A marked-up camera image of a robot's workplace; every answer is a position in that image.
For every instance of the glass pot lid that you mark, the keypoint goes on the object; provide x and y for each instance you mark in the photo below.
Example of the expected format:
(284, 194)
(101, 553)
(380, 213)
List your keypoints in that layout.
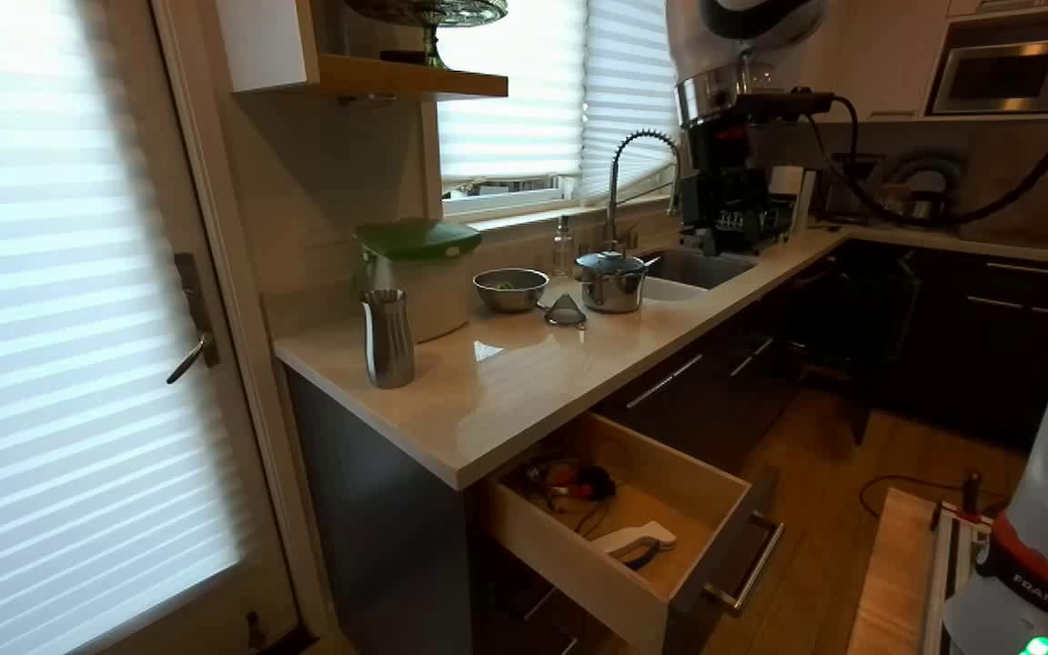
(612, 263)

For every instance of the stainless steel pot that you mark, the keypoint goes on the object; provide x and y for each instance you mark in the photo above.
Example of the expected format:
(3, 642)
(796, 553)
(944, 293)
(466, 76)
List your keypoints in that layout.
(612, 290)

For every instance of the white container green lid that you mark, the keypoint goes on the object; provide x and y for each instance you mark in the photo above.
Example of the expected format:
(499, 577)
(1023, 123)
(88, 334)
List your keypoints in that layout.
(430, 263)

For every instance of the dark items in drawer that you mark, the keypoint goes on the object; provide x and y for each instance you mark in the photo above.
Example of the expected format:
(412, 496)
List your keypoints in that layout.
(567, 486)

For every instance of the white object in drawer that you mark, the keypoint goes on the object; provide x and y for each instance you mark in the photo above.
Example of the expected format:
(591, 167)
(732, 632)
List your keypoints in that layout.
(640, 543)

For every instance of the open wooden drawer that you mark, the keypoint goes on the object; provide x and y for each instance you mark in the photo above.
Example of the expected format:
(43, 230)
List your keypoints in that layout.
(726, 537)

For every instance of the small metal bowl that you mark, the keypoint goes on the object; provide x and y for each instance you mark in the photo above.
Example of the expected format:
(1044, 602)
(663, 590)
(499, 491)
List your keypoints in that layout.
(510, 290)

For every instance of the small triangular metal object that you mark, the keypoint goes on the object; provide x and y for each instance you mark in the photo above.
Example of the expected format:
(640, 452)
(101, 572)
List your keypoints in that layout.
(567, 313)

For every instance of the glass bottle by window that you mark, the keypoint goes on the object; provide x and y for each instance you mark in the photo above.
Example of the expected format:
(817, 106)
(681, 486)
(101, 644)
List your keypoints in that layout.
(563, 249)

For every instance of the steel soap dispenser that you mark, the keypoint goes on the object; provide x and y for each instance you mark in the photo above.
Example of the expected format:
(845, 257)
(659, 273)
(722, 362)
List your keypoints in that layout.
(386, 330)

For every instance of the kitchen sink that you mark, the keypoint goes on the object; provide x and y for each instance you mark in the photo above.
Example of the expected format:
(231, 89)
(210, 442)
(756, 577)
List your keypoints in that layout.
(696, 265)

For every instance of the chrome kitchen faucet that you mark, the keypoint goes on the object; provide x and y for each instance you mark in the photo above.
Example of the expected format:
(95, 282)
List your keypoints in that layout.
(617, 180)

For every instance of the window blind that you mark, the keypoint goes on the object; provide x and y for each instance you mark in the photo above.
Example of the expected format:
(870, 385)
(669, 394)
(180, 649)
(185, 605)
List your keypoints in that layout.
(584, 75)

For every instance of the black coffee machine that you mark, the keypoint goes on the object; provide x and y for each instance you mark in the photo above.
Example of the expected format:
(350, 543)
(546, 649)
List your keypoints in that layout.
(726, 194)

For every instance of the glass cake stand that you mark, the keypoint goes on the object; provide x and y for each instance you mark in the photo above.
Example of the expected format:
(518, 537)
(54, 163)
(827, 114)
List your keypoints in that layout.
(430, 14)

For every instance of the dark lower cabinets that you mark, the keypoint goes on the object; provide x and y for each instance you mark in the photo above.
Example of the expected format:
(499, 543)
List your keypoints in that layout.
(941, 334)

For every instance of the built-in microwave oven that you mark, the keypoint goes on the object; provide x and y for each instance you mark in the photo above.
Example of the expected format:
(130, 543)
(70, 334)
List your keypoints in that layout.
(991, 68)

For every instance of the wooden wall shelf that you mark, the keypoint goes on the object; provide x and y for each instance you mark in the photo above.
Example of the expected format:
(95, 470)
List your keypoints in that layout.
(372, 76)

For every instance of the door handle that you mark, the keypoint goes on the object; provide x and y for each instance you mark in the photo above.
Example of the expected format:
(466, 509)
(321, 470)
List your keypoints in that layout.
(203, 345)

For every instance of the white wall cabinet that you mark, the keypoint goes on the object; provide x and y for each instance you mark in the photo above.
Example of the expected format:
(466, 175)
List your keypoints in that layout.
(267, 40)

